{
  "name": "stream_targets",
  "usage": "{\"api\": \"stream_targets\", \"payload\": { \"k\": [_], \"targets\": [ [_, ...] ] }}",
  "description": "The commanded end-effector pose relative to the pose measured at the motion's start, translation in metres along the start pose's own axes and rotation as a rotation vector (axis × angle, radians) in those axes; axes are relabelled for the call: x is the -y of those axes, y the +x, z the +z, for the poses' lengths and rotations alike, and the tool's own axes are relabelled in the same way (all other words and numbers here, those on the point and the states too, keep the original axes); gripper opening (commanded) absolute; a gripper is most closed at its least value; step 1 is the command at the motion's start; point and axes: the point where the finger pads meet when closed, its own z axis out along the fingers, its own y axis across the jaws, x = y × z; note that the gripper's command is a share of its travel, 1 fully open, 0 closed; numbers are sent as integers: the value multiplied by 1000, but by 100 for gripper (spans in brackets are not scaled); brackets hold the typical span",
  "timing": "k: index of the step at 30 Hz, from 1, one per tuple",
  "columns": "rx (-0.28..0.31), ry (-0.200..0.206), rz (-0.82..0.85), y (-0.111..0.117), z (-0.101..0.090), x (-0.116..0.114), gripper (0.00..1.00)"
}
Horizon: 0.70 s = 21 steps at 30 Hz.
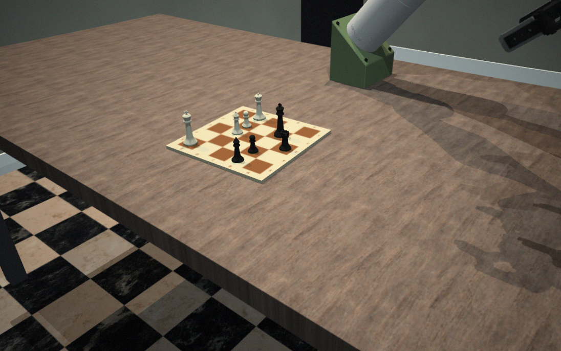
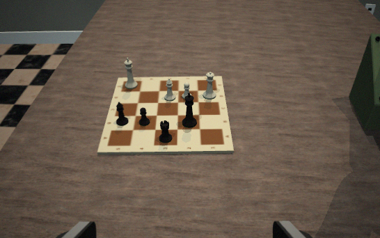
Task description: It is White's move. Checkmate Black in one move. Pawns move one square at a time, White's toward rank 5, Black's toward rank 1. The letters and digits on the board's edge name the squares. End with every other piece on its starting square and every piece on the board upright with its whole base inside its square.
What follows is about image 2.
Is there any white pawn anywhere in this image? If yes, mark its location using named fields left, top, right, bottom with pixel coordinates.
left=182, top=82, right=190, bottom=99

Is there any white bishop chess piece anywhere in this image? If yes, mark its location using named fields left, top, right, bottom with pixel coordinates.
left=164, top=79, right=175, bottom=101

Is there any white chess king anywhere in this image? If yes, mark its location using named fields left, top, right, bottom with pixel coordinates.
left=125, top=58, right=138, bottom=89

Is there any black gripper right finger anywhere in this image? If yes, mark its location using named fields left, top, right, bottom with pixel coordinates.
left=273, top=221, right=312, bottom=238

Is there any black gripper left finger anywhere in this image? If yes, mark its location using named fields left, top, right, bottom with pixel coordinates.
left=56, top=221, right=96, bottom=238

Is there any cream and brown chessboard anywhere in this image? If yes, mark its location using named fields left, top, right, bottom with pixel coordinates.
left=97, top=77, right=234, bottom=154

